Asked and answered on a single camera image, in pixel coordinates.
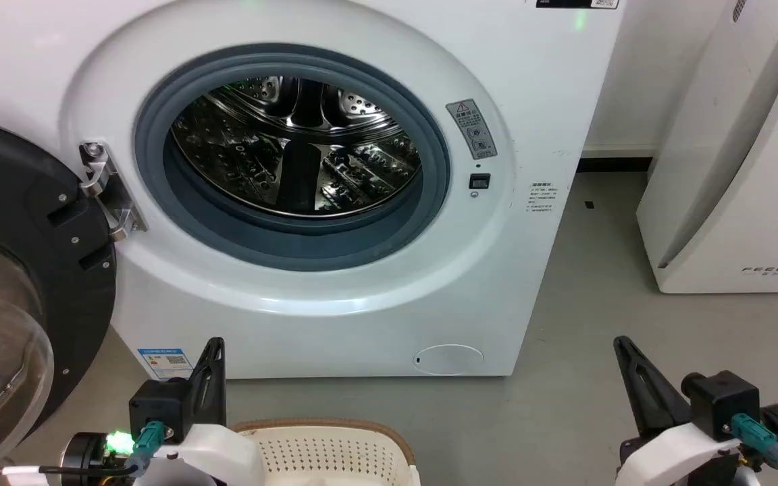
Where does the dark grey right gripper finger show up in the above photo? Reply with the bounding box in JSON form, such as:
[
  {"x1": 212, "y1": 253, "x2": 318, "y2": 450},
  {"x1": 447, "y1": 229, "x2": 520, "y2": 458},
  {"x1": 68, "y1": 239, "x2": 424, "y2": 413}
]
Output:
[{"x1": 613, "y1": 335, "x2": 692, "y2": 439}]

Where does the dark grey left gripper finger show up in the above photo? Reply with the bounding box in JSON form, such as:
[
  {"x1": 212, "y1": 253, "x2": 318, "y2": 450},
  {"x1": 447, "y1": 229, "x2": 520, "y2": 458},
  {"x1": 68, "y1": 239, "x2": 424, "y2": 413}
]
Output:
[{"x1": 188, "y1": 337, "x2": 227, "y2": 429}]

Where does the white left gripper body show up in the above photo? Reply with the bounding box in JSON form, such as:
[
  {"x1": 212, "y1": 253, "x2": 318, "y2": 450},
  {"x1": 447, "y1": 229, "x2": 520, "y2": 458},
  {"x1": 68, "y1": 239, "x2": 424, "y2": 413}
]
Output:
[{"x1": 134, "y1": 423, "x2": 266, "y2": 486}]

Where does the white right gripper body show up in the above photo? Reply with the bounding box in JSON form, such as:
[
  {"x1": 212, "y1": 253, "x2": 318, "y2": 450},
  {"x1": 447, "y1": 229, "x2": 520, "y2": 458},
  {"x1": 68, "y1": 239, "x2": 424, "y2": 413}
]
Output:
[{"x1": 617, "y1": 420, "x2": 744, "y2": 486}]

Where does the black round washer door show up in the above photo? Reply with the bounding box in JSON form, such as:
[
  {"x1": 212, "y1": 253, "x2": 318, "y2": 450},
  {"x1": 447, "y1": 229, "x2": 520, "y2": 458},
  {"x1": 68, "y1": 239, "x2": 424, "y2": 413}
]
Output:
[{"x1": 0, "y1": 113, "x2": 118, "y2": 475}]

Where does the stainless steel washing machine drum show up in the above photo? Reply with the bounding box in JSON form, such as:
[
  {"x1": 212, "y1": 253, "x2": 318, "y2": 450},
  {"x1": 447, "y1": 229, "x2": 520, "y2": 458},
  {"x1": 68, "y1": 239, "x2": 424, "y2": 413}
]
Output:
[{"x1": 171, "y1": 76, "x2": 423, "y2": 219}]

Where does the blue energy label sticker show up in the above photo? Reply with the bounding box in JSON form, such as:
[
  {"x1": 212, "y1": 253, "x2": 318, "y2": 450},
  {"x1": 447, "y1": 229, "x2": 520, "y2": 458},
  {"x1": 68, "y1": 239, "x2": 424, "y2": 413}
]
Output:
[{"x1": 136, "y1": 348, "x2": 195, "y2": 381}]

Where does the cream perforated laundry basket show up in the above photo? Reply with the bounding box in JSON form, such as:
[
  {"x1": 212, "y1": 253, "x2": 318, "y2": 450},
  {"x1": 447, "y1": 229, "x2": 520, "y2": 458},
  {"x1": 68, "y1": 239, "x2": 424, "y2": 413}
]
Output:
[{"x1": 233, "y1": 418, "x2": 423, "y2": 486}]

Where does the black left gripper motor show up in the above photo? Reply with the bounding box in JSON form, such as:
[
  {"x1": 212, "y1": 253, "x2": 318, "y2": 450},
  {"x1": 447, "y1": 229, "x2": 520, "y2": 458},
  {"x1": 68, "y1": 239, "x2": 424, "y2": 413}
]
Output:
[{"x1": 63, "y1": 432, "x2": 134, "y2": 485}]

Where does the grey rubber door gasket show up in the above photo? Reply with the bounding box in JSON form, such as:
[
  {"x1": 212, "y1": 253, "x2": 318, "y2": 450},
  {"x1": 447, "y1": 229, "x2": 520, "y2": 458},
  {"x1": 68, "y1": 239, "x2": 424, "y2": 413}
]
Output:
[{"x1": 134, "y1": 51, "x2": 452, "y2": 273}]

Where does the white front-load washing machine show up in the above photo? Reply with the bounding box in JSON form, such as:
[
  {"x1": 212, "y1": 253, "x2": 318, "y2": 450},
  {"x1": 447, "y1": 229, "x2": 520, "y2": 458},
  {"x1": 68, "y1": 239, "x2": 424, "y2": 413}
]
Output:
[{"x1": 0, "y1": 0, "x2": 626, "y2": 379}]

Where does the oval filter access cover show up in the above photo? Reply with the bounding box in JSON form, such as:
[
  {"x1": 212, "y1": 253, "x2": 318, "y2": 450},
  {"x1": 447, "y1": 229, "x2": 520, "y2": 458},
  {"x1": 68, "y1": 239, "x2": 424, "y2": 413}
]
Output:
[{"x1": 413, "y1": 344, "x2": 485, "y2": 377}]

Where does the white air purifier appliance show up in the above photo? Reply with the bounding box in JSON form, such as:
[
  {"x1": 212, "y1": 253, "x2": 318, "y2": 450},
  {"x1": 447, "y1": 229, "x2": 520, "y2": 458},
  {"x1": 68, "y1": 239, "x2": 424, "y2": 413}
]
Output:
[{"x1": 635, "y1": 0, "x2": 778, "y2": 295}]

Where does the silver metal door hinge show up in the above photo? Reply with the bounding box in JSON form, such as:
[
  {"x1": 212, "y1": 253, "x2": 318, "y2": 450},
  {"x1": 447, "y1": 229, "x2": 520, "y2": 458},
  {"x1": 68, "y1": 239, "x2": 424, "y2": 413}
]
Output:
[{"x1": 78, "y1": 141, "x2": 147, "y2": 242}]

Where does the small printed text sticker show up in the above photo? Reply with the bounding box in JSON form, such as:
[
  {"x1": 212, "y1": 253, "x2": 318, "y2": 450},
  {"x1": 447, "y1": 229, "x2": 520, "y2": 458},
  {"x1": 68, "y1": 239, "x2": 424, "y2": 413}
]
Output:
[{"x1": 525, "y1": 180, "x2": 558, "y2": 215}]

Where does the grey warning sticker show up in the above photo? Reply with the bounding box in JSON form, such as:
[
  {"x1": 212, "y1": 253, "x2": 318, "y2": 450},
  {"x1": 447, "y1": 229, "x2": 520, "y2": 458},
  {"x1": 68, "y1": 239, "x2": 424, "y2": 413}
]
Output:
[{"x1": 446, "y1": 99, "x2": 498, "y2": 161}]

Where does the teal left cable connector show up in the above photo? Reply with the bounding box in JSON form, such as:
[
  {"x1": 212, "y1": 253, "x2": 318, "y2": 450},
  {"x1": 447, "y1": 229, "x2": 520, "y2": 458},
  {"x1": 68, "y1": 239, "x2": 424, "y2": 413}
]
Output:
[{"x1": 134, "y1": 421, "x2": 165, "y2": 468}]

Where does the teal cable connector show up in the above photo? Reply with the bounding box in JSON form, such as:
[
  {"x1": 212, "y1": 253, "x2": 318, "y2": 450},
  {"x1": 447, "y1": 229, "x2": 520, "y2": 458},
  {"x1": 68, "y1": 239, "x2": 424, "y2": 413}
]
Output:
[
  {"x1": 134, "y1": 421, "x2": 165, "y2": 468},
  {"x1": 731, "y1": 414, "x2": 778, "y2": 469}
]

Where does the teal right cable connector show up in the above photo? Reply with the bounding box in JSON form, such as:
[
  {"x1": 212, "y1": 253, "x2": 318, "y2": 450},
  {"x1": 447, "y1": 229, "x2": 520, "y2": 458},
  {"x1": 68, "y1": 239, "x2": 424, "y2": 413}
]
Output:
[{"x1": 731, "y1": 414, "x2": 778, "y2": 469}]

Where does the black wall baseboard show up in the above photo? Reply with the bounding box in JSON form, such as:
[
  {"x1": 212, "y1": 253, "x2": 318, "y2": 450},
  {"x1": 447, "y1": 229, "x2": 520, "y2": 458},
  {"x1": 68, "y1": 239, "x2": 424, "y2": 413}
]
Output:
[{"x1": 576, "y1": 157, "x2": 654, "y2": 173}]

